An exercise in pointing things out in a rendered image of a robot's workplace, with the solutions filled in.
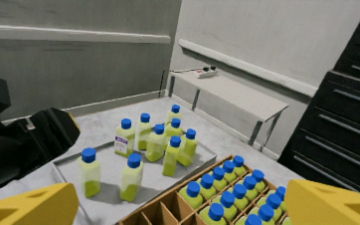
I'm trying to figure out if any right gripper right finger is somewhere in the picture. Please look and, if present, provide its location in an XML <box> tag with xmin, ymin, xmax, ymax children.
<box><xmin>284</xmin><ymin>179</ymin><xmax>360</xmax><ymax>225</ymax></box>

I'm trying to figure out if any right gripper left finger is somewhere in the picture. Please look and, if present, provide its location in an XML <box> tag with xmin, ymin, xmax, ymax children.
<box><xmin>0</xmin><ymin>183</ymin><xmax>79</xmax><ymax>225</ymax></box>

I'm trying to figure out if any brown cardboard carton with grid dividers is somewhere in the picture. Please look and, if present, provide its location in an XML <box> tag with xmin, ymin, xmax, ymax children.
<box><xmin>118</xmin><ymin>154</ymin><xmax>277</xmax><ymax>225</ymax></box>

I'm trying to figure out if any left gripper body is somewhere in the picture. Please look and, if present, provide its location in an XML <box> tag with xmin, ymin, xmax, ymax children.
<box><xmin>0</xmin><ymin>108</ymin><xmax>80</xmax><ymax>189</ymax></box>

